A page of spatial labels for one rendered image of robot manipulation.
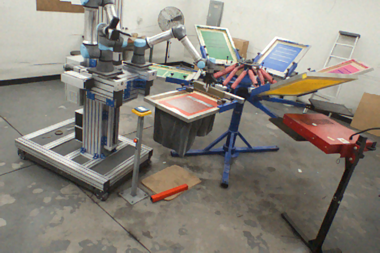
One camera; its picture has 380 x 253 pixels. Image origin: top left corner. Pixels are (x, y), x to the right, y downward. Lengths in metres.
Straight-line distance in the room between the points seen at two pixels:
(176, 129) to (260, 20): 5.00
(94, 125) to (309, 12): 5.20
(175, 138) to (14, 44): 3.88
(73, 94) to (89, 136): 0.48
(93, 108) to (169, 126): 0.81
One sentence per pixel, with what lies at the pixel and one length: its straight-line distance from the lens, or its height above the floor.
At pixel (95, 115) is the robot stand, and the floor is 0.71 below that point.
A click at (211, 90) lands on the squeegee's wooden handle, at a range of 3.12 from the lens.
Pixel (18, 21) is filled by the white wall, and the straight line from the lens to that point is 5.93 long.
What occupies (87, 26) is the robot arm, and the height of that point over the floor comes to 1.63.
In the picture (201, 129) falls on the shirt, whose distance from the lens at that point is 2.92.
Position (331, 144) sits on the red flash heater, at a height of 1.10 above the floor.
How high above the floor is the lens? 1.99
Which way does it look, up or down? 22 degrees down
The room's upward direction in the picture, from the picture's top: 9 degrees clockwise
